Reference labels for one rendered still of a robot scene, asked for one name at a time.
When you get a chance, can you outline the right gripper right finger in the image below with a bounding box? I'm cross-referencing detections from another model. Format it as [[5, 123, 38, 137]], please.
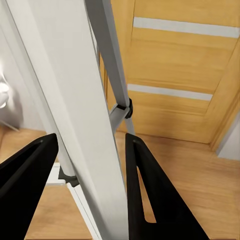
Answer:
[[125, 132, 210, 240]]

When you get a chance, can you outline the camera tripod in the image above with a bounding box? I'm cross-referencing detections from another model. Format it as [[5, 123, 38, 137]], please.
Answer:
[[0, 0, 136, 240]]

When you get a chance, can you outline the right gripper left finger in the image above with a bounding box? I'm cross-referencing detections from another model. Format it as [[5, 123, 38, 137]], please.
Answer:
[[0, 133, 59, 240]]

